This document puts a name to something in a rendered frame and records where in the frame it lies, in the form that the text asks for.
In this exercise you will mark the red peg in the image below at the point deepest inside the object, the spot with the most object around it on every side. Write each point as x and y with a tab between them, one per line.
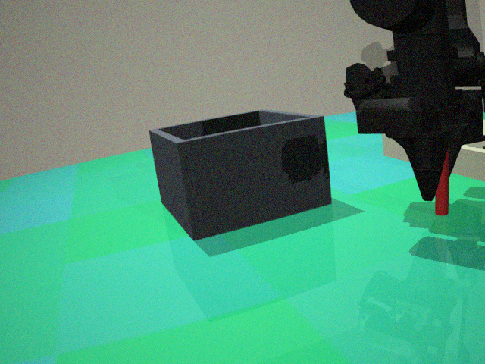
442	193

